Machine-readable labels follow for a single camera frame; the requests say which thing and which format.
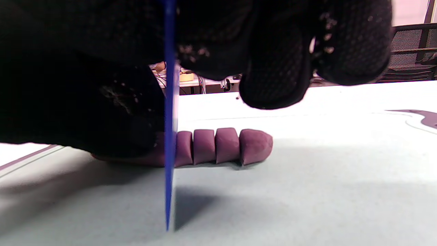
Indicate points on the person's left hand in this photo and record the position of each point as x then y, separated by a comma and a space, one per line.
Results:
85, 112

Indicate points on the person's right hand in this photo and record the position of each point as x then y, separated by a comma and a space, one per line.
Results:
273, 51

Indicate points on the blue plastic scraper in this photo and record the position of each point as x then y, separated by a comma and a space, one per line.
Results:
169, 102

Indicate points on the row of purple plasticine flakes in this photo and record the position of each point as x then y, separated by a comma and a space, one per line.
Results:
225, 147

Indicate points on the black mesh office chair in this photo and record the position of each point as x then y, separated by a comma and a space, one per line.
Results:
413, 44

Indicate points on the green cutting board grey rim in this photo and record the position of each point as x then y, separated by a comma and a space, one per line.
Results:
273, 205

